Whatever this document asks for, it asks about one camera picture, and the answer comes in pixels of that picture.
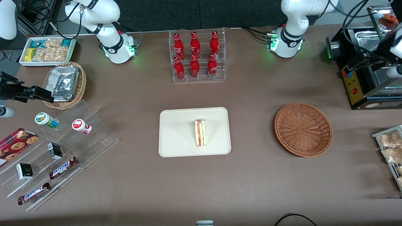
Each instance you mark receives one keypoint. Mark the triangular sandwich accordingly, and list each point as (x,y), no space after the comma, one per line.
(201,133)

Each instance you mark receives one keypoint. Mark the silver foil pack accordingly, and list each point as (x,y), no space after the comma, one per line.
(61,73)
(66,89)

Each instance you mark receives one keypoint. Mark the yellow snack bar pack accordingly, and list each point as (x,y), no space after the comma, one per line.
(29,54)

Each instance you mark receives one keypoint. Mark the small grey object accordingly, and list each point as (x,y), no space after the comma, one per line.
(204,223)

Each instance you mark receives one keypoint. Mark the white rectangular snack tray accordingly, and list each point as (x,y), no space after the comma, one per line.
(72,53)

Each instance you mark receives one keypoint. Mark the clear acrylic stepped display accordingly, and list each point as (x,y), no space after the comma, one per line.
(94,141)

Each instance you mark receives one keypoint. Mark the Snickers chocolate bar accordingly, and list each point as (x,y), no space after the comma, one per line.
(34,193)
(62,168)

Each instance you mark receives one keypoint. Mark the red fried food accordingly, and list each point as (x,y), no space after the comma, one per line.
(388,20)

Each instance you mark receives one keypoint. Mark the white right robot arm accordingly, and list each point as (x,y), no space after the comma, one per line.
(110,47)

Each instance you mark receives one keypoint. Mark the green lid snack cup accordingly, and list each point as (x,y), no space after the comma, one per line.
(44,119)

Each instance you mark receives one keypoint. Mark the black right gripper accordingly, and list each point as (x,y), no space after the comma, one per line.
(7,91)

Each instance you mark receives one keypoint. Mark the clear acrylic bottle rack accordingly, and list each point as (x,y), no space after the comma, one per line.
(204,78)

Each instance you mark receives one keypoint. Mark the clear bag of crackers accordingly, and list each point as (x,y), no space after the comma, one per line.
(57,53)
(40,54)
(53,42)

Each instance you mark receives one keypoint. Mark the red cola bottle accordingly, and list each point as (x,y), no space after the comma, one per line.
(214,45)
(195,47)
(194,68)
(179,70)
(212,67)
(179,47)

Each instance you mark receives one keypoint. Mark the beige plastic tray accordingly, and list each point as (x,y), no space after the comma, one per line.
(176,135)

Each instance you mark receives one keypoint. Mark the red lid snack cup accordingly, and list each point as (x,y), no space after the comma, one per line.
(80,125)

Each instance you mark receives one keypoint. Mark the brown wicker basket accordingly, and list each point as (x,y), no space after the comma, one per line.
(303,130)

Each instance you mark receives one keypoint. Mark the dark fabric partition panel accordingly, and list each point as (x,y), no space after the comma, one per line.
(238,12)
(157,14)

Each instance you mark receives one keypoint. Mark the tray of wrapped pastries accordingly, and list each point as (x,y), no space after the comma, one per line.
(377,135)

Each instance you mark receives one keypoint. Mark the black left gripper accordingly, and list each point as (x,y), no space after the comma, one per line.
(383,46)

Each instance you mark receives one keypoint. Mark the red plaid cookie box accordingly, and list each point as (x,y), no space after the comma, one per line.
(15,145)

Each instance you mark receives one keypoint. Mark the steel warmer pan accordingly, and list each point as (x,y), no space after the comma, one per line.
(381,78)
(364,37)

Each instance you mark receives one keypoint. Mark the light wicker basket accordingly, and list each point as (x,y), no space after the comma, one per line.
(80,84)

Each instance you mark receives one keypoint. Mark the teal snack pack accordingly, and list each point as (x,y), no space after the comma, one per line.
(37,43)
(66,42)

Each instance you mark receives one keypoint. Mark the small black carton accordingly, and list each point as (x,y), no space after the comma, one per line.
(55,150)
(24,171)

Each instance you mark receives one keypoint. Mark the black food warmer cabinet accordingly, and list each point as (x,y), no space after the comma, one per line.
(355,91)

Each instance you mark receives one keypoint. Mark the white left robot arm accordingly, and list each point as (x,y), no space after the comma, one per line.
(290,37)

